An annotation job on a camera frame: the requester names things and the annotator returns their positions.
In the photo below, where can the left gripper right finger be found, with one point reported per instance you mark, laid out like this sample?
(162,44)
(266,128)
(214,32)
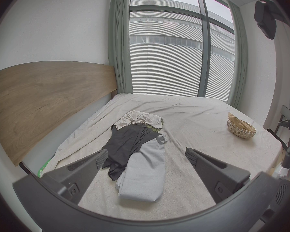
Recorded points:
(220,177)

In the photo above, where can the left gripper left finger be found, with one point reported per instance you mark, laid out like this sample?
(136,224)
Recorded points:
(75,177)

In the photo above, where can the tan shorts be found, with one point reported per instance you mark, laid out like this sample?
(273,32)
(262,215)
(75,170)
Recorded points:
(238,122)

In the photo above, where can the round woven basket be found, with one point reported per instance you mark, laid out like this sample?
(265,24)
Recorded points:
(243,132)

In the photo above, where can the black garment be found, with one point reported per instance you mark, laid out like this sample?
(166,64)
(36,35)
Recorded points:
(125,144)

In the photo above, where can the pale grey garment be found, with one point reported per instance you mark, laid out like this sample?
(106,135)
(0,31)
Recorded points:
(145,177)

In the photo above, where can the green garment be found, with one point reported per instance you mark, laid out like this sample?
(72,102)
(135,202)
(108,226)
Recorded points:
(156,129)

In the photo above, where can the white garment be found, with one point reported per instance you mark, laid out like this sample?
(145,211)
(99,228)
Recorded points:
(140,118)

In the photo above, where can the green printed packet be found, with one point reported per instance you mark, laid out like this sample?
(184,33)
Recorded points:
(44,169)

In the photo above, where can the grey-green curtain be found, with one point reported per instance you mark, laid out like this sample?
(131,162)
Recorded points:
(240,57)
(119,37)

